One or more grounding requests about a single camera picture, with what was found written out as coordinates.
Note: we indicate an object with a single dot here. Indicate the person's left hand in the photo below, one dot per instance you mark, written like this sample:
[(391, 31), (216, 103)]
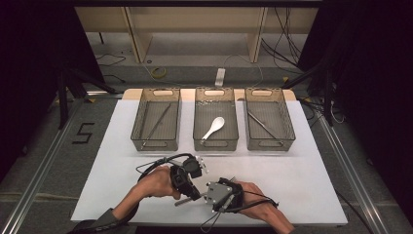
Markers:
[(156, 185)]

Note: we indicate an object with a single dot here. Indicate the white ceramic spoon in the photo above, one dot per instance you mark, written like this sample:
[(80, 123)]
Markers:
[(217, 123)]

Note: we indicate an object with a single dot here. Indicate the metal table knife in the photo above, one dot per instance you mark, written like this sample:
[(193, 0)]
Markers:
[(263, 125)]

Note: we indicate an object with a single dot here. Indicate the aluminium floor rail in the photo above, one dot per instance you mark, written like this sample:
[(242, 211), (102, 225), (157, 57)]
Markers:
[(39, 182), (354, 177)]

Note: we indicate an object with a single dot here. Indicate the beige shelf unit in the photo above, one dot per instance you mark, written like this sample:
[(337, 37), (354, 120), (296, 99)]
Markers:
[(195, 19)]

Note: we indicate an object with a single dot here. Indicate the grey transparent plastic bin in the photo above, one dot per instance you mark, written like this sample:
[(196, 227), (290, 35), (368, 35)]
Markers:
[(162, 133), (216, 107), (276, 113)]

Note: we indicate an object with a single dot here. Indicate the person's right hand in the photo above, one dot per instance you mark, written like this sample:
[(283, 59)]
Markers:
[(258, 203)]

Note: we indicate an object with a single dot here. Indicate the white power strip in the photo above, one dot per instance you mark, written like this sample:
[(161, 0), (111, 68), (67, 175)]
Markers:
[(220, 77)]

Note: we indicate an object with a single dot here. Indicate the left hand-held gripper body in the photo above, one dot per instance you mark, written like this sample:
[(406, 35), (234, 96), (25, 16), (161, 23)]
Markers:
[(186, 172)]

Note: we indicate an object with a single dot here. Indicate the dark curtain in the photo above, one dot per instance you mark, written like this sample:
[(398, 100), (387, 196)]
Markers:
[(26, 65), (373, 81)]

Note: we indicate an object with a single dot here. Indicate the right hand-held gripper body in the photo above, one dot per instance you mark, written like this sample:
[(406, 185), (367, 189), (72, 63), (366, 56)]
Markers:
[(224, 195)]

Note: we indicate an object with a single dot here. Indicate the black metal stand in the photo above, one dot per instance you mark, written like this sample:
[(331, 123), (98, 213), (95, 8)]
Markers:
[(62, 97), (328, 97)]

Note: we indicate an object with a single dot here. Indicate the black frame bar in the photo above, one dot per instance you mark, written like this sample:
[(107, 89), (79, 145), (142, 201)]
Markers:
[(195, 3)]

